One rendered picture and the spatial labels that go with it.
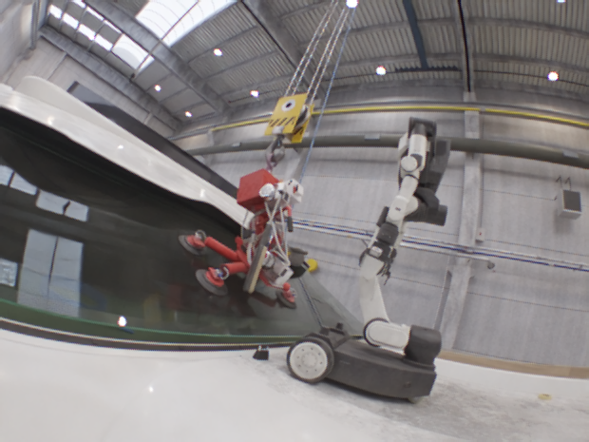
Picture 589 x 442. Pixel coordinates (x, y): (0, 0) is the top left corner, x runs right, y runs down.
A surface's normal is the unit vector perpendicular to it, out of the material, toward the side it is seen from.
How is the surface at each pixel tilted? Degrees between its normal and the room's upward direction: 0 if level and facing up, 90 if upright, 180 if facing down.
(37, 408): 55
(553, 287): 90
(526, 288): 90
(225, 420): 21
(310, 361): 90
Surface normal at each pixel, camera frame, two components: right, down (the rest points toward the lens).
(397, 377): -0.03, -0.24
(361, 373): -0.35, -0.32
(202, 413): 0.07, -0.99
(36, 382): 0.80, -0.48
